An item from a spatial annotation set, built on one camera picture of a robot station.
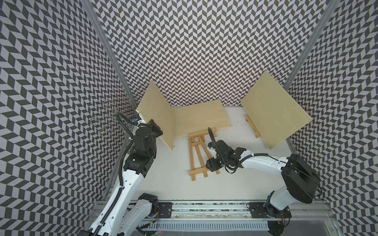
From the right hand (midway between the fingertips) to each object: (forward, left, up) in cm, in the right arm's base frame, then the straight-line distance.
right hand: (213, 166), depth 85 cm
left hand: (+12, +31, +28) cm, 43 cm away
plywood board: (+37, +8, +1) cm, 38 cm away
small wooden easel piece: (+10, +8, -2) cm, 13 cm away
